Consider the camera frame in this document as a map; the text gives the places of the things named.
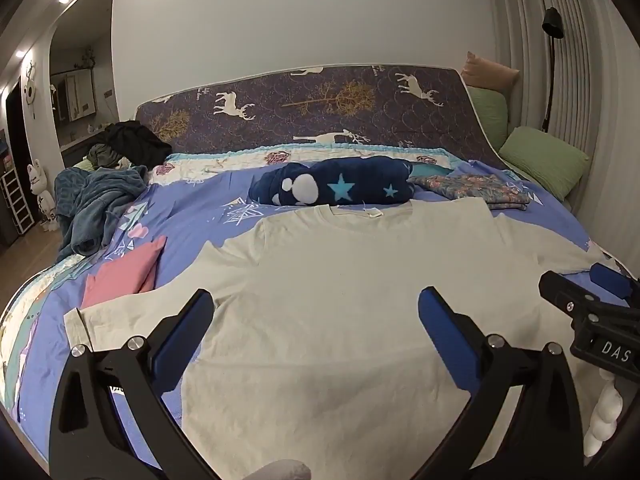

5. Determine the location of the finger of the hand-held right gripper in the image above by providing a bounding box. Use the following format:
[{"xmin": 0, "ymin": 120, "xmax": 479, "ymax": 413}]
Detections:
[
  {"xmin": 539, "ymin": 270, "xmax": 608, "ymax": 323},
  {"xmin": 589, "ymin": 262, "xmax": 640, "ymax": 307}
]

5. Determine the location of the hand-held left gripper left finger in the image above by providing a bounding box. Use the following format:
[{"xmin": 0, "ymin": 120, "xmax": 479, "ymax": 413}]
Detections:
[{"xmin": 48, "ymin": 288, "xmax": 231, "ymax": 480}]

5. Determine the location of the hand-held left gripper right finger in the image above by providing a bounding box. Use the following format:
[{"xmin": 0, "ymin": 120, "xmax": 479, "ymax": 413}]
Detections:
[{"xmin": 400, "ymin": 286, "xmax": 586, "ymax": 480}]

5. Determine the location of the beige t-shirt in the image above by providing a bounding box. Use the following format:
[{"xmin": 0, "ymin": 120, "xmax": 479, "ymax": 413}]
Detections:
[{"xmin": 64, "ymin": 197, "xmax": 631, "ymax": 480}]

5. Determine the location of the black clothes pile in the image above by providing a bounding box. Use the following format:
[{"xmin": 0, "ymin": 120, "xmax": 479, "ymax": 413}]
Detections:
[{"xmin": 90, "ymin": 121, "xmax": 173, "ymax": 167}]

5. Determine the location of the person's right hand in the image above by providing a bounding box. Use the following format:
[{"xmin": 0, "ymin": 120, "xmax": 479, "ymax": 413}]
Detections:
[{"xmin": 582, "ymin": 367, "xmax": 626, "ymax": 458}]

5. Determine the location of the folded pink cloth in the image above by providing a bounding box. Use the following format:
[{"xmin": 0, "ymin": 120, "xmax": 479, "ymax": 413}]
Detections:
[{"xmin": 81, "ymin": 235, "xmax": 167, "ymax": 309}]

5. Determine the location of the blue printed bed sheet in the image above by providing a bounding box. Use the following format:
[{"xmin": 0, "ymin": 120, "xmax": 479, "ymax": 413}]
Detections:
[{"xmin": 0, "ymin": 157, "xmax": 640, "ymax": 461}]

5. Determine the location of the large green pillow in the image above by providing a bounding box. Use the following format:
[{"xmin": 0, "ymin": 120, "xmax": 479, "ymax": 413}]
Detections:
[{"xmin": 498, "ymin": 126, "xmax": 591, "ymax": 200}]

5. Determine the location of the folded floral cloth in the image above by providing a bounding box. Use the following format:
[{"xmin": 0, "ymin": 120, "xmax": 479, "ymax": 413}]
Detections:
[{"xmin": 407, "ymin": 172, "xmax": 532, "ymax": 211}]

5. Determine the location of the teal blanket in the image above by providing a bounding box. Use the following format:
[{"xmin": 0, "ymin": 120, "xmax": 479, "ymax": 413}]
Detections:
[{"xmin": 54, "ymin": 165, "xmax": 148, "ymax": 261}]

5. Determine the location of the white quilt with turquoise trim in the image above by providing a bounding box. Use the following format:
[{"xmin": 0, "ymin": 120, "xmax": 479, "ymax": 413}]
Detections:
[{"xmin": 150, "ymin": 142, "xmax": 463, "ymax": 187}]

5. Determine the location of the navy star print blanket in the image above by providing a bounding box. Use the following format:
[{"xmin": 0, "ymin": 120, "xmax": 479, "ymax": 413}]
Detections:
[{"xmin": 249, "ymin": 156, "xmax": 416, "ymax": 207}]

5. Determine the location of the small green pillow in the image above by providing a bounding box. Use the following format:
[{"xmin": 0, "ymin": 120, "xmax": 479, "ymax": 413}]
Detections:
[{"xmin": 467, "ymin": 85, "xmax": 510, "ymax": 148}]

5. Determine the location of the grey curtain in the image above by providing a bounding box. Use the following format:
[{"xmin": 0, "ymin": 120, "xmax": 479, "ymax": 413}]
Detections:
[{"xmin": 487, "ymin": 0, "xmax": 640, "ymax": 281}]

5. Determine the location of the olive green garment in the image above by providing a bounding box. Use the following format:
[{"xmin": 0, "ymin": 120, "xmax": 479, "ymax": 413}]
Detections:
[{"xmin": 86, "ymin": 143, "xmax": 122, "ymax": 168}]

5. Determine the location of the white cat figurine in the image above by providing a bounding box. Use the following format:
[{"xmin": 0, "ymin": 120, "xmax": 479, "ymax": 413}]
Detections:
[{"xmin": 26, "ymin": 159, "xmax": 56, "ymax": 231}]

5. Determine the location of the white rack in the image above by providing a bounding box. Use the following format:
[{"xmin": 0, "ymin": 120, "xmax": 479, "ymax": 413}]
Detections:
[{"xmin": 0, "ymin": 167, "xmax": 35, "ymax": 233}]

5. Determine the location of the pink pillow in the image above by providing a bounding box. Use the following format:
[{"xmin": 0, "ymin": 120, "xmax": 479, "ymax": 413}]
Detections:
[{"xmin": 460, "ymin": 51, "xmax": 521, "ymax": 92}]

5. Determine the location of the purple deer pattern mattress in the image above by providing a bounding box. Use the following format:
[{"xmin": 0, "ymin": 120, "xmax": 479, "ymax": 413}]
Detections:
[{"xmin": 136, "ymin": 64, "xmax": 516, "ymax": 171}]

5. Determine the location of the black floor lamp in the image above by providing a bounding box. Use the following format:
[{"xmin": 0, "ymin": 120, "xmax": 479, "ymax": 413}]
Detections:
[{"xmin": 541, "ymin": 7, "xmax": 566, "ymax": 133}]

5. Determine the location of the deer wall decoration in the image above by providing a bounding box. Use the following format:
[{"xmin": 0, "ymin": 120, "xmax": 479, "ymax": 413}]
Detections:
[{"xmin": 22, "ymin": 60, "xmax": 40, "ymax": 106}]

